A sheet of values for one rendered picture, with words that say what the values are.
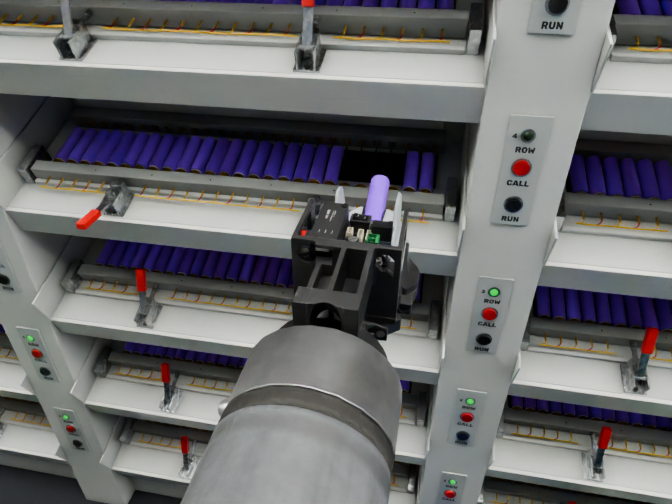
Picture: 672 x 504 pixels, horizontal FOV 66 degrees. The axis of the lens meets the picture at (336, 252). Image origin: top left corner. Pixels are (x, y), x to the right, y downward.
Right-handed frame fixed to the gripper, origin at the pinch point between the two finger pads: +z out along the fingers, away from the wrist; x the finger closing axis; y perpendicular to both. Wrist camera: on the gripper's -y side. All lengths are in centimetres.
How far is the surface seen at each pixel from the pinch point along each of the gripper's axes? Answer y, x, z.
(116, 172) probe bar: -6.0, 36.6, 15.7
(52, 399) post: -50, 57, 9
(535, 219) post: -4.3, -16.5, 11.5
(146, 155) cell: -5.1, 34.2, 19.7
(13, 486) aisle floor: -83, 78, 8
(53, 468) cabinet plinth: -81, 70, 12
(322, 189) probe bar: -5.8, 8.4, 16.2
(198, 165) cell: -5.4, 26.1, 18.7
